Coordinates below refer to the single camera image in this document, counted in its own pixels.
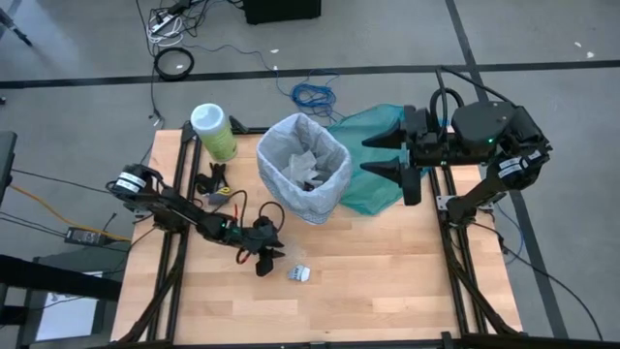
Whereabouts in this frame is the black round ring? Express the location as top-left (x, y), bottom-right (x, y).
top-left (153, 46), bottom-right (196, 82)

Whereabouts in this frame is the thin blue floor cable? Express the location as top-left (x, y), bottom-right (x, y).
top-left (494, 202), bottom-right (527, 267)

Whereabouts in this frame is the long black floor cable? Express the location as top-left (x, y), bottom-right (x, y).
top-left (483, 220), bottom-right (605, 341)

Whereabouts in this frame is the black floor box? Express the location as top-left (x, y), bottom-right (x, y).
top-left (241, 0), bottom-right (323, 26)

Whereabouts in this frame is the white board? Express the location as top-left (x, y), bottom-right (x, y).
top-left (34, 270), bottom-right (107, 343)

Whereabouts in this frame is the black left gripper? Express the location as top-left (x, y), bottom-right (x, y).
top-left (239, 215), bottom-right (287, 278)

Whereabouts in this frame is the grey plastic bin liner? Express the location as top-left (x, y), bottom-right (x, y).
top-left (255, 111), bottom-right (354, 227)

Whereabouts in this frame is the green disinfecting wipes canister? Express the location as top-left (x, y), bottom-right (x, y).
top-left (189, 102), bottom-right (239, 164)

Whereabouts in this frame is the blue cable coil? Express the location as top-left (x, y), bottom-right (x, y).
top-left (275, 70), bottom-right (340, 121)

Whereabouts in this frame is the white power strip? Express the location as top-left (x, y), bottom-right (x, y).
top-left (146, 10), bottom-right (186, 48)

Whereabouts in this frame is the white grey wrapper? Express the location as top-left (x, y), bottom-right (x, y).
top-left (287, 263), bottom-right (312, 283)

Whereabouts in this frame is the black metal table frame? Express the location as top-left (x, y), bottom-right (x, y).
top-left (91, 118), bottom-right (620, 349)

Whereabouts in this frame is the black clamp tool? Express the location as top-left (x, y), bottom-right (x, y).
top-left (195, 161), bottom-right (230, 196)

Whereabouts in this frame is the orange cable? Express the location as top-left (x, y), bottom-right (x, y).
top-left (8, 182), bottom-right (133, 242)

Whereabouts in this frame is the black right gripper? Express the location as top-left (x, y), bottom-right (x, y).
top-left (358, 104), bottom-right (456, 207)

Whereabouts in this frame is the black power adapter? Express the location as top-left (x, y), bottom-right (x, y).
top-left (63, 226), bottom-right (116, 248)

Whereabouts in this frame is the grey pouch with yellow strap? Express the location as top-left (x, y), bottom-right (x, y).
top-left (207, 185), bottom-right (233, 206)

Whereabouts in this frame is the black tripod leg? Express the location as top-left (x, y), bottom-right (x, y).
top-left (0, 6), bottom-right (34, 48)

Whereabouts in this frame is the teal plastic trash bag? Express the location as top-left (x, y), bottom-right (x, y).
top-left (327, 103), bottom-right (432, 217)

